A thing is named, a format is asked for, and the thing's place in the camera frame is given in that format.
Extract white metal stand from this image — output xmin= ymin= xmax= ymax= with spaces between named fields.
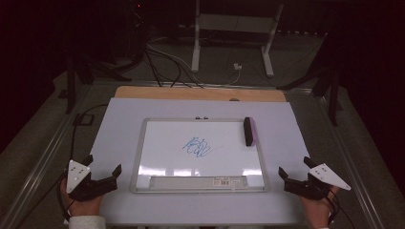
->
xmin=190 ymin=0 xmax=285 ymax=78

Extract black and purple eraser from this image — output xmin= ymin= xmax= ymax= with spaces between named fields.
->
xmin=243 ymin=116 xmax=258 ymax=148

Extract person's right hand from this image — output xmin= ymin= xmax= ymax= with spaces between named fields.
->
xmin=300 ymin=185 xmax=340 ymax=229

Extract white cable with plug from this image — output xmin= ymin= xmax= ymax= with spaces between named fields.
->
xmin=145 ymin=37 xmax=244 ymax=88

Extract black tripod stand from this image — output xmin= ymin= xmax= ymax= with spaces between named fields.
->
xmin=64 ymin=52 xmax=132 ymax=115
xmin=276 ymin=32 xmax=344 ymax=127

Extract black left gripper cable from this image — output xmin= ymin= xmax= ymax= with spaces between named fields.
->
xmin=56 ymin=103 xmax=110 ymax=222

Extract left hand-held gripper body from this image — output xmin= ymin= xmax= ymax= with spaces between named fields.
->
xmin=65 ymin=159 xmax=118 ymax=202

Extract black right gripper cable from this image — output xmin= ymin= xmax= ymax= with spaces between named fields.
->
xmin=326 ymin=188 xmax=356 ymax=229

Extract dark equipment rack red light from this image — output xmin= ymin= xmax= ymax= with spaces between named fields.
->
xmin=126 ymin=0 xmax=151 ymax=65

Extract white table mat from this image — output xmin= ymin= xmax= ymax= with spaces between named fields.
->
xmin=89 ymin=96 xmax=311 ymax=227

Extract black floor cables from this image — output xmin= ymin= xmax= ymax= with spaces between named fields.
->
xmin=143 ymin=46 xmax=205 ymax=90

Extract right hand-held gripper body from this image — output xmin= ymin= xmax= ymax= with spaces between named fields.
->
xmin=284 ymin=162 xmax=352 ymax=201

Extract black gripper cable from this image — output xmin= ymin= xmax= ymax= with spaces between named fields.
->
xmin=326 ymin=188 xmax=356 ymax=229
xmin=56 ymin=103 xmax=110 ymax=222

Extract dark square floor plate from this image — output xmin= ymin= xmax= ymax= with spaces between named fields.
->
xmin=73 ymin=113 xmax=96 ymax=126

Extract silver framed whiteboard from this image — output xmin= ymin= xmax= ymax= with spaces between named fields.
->
xmin=129 ymin=117 xmax=271 ymax=195

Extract person's left hand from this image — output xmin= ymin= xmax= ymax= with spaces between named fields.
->
xmin=60 ymin=186 xmax=104 ymax=219

